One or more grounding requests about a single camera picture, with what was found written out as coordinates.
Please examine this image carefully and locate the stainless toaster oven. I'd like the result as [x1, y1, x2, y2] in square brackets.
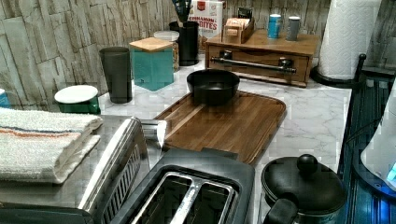
[1, 116, 167, 224]

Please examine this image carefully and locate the black two-slot toaster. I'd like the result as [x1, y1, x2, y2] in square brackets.
[110, 149, 254, 224]

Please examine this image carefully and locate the cinnamon oat bites cereal box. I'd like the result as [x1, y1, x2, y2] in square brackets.
[189, 0, 225, 51]

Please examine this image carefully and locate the dark grey plastic cup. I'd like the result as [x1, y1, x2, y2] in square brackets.
[99, 47, 133, 104]

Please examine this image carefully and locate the green mug with white lid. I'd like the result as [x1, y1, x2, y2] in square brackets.
[54, 85, 101, 115]

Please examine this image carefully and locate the wooden cutting board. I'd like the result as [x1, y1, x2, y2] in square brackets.
[157, 91, 286, 164]

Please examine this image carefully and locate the blue shaker can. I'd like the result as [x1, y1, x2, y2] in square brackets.
[267, 14, 282, 38]

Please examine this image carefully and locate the wooden drawer box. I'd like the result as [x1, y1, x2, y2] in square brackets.
[205, 30, 319, 88]

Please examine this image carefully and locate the striped white folded towel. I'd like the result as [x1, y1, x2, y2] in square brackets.
[0, 108, 103, 184]

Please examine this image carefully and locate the glass jar with white lid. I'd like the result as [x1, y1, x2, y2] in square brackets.
[154, 31, 179, 72]

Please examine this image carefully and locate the white paper towel roll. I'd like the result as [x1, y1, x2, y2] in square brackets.
[318, 0, 382, 80]

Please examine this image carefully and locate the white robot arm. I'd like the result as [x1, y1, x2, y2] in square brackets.
[361, 85, 396, 190]

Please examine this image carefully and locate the blue liquid soap bottle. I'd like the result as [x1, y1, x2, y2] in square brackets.
[0, 89, 11, 108]

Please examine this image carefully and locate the black utensil holder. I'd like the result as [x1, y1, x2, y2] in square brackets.
[169, 21, 199, 66]

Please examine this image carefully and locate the grey shaker can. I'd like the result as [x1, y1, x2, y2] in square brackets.
[286, 16, 301, 41]

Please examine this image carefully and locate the wooden tea bag tray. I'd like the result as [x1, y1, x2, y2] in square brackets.
[221, 18, 254, 44]

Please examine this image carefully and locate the black bowl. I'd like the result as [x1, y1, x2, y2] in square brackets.
[187, 69, 240, 105]

